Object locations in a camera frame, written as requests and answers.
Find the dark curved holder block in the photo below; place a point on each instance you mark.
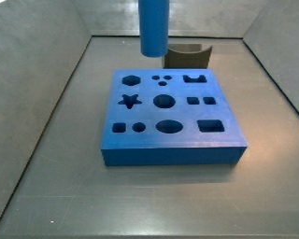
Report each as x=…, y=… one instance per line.
x=187, y=56

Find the blue round cylinder peg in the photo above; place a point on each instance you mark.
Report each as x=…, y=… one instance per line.
x=154, y=12

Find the blue shape sorting block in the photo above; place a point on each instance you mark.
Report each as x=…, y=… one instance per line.
x=169, y=117

